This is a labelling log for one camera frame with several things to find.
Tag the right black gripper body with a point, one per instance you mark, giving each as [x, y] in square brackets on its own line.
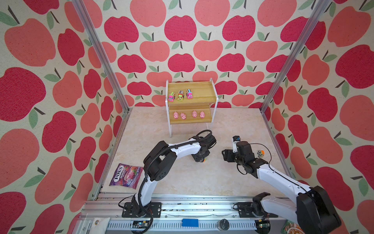
[233, 157]

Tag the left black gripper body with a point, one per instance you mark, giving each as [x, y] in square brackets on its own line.
[200, 157]

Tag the pink toy car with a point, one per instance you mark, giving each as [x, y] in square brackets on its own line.
[171, 97]
[189, 94]

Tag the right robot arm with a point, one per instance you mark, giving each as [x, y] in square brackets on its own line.
[309, 207]

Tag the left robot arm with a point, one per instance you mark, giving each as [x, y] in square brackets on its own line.
[162, 157]

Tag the green orange toy car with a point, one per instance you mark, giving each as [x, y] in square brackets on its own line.
[260, 153]

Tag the round black knob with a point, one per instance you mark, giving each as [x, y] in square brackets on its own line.
[223, 224]

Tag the green snack bag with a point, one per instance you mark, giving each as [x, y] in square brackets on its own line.
[291, 228]

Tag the purple snack bag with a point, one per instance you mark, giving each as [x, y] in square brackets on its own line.
[126, 176]

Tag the wooden two-tier shelf white frame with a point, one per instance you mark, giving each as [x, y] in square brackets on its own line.
[205, 98]

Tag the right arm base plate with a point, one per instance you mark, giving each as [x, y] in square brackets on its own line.
[252, 210]

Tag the blue block on rail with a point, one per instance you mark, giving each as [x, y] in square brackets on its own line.
[193, 223]

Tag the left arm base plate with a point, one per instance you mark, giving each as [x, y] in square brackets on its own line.
[133, 210]

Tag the left aluminium frame post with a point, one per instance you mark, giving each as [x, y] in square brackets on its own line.
[100, 51]

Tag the aluminium frame post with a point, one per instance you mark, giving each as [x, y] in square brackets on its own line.
[100, 51]
[317, 12]

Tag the right aluminium frame post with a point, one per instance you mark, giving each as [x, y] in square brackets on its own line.
[317, 12]

